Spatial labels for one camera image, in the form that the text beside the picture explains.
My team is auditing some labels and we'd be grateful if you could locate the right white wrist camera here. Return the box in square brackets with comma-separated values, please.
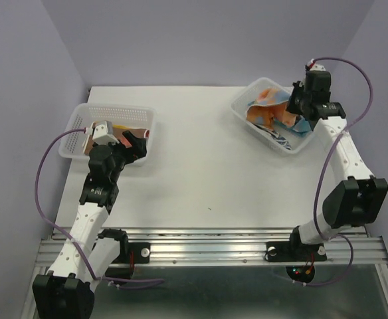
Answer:
[305, 59, 326, 71]

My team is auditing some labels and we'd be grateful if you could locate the purple cable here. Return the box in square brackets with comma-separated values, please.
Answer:
[293, 56, 374, 286]
[35, 128, 165, 290]

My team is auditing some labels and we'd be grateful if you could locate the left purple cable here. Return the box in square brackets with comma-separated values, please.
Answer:
[35, 128, 165, 290]

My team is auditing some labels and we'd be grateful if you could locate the left white plastic basket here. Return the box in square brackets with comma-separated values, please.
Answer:
[58, 103, 156, 164]

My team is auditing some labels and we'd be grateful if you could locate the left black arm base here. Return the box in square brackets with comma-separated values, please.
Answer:
[105, 242, 151, 279]

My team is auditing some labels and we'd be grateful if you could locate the right white plastic basket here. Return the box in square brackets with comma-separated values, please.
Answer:
[231, 77, 314, 156]

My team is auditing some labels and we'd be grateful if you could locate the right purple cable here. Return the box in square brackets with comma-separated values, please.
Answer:
[293, 56, 374, 286]

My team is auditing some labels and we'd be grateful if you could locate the yellow and blue towel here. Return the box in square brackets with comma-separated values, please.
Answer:
[112, 124, 130, 130]

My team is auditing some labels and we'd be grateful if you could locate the light blue patterned towel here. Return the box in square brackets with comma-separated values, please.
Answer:
[291, 118, 312, 136]

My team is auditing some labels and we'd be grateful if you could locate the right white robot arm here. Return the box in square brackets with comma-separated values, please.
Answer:
[287, 70, 388, 259]

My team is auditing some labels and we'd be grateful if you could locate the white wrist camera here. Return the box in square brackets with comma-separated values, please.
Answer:
[305, 59, 326, 71]
[83, 120, 118, 147]

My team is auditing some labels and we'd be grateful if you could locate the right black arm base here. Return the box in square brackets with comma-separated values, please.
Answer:
[264, 241, 328, 284]

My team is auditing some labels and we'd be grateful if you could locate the aluminium rail frame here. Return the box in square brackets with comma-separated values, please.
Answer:
[21, 86, 388, 319]

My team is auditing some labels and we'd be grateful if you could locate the white plastic basket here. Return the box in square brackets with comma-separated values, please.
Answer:
[58, 103, 156, 164]
[231, 77, 314, 156]

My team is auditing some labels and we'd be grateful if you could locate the red and brown towel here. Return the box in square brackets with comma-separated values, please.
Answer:
[83, 127, 149, 156]

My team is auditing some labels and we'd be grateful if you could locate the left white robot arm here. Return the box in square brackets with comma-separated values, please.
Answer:
[32, 131, 147, 318]

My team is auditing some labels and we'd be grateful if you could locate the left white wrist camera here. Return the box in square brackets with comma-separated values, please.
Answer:
[83, 120, 118, 147]

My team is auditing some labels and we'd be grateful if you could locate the white and blue printed towel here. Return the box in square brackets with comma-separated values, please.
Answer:
[265, 129, 292, 150]

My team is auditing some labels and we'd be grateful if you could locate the orange and blue spotted towel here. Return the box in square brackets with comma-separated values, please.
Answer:
[246, 87, 297, 130]

